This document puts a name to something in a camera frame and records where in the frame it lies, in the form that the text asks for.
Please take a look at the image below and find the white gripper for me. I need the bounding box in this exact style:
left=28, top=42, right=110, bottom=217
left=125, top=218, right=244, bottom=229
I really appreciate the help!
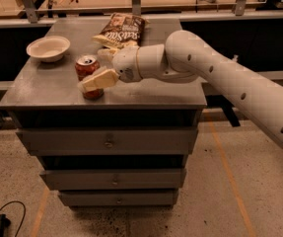
left=77, top=46, right=140, bottom=93

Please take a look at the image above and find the grey drawer cabinet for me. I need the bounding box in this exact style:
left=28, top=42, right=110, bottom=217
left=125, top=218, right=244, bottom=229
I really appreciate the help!
left=0, top=18, right=208, bottom=209

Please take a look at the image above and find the white paper bowl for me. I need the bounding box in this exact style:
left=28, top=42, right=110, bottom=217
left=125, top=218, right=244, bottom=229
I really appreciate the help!
left=26, top=36, right=70, bottom=62

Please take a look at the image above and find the grey drawer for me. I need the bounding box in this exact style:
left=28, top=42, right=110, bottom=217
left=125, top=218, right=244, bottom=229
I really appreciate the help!
left=40, top=168, right=186, bottom=191
left=58, top=189, right=178, bottom=206
left=17, top=128, right=197, bottom=156

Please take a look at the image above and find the red coke can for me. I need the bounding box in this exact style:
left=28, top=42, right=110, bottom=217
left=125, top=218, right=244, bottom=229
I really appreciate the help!
left=75, top=54, right=104, bottom=100

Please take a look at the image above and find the middle grey drawer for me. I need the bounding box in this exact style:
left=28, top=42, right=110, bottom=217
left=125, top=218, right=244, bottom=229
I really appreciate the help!
left=40, top=168, right=186, bottom=191

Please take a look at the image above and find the brown chip bag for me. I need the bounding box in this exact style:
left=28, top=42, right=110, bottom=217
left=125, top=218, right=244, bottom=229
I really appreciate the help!
left=93, top=13, right=149, bottom=49

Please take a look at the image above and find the bottom grey drawer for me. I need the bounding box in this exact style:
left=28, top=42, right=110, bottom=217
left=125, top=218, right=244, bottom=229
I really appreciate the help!
left=58, top=189, right=178, bottom=206

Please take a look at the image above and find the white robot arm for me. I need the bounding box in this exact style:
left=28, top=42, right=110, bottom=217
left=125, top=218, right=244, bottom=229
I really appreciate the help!
left=78, top=30, right=283, bottom=148

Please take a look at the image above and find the top grey drawer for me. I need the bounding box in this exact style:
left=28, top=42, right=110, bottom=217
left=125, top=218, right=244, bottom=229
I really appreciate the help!
left=17, top=128, right=197, bottom=156

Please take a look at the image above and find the black cable on floor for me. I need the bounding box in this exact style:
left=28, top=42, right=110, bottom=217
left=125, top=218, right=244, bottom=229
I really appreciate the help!
left=0, top=200, right=28, bottom=237

